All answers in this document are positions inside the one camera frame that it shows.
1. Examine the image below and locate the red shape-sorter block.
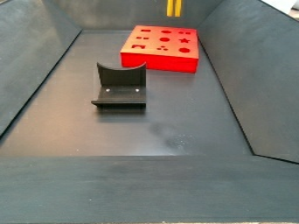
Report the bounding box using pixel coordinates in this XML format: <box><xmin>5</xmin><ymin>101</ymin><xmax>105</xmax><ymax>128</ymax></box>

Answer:
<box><xmin>120</xmin><ymin>25</ymin><xmax>200</xmax><ymax>74</ymax></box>

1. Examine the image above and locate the black curved fixture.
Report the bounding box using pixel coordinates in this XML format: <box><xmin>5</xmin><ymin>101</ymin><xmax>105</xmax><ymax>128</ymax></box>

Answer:
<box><xmin>91</xmin><ymin>64</ymin><xmax>145</xmax><ymax>107</ymax></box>

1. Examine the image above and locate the yellow square-circle peg object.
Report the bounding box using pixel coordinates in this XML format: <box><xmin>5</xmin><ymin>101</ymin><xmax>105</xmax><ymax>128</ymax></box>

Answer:
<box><xmin>166</xmin><ymin>0</ymin><xmax>183</xmax><ymax>18</ymax></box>

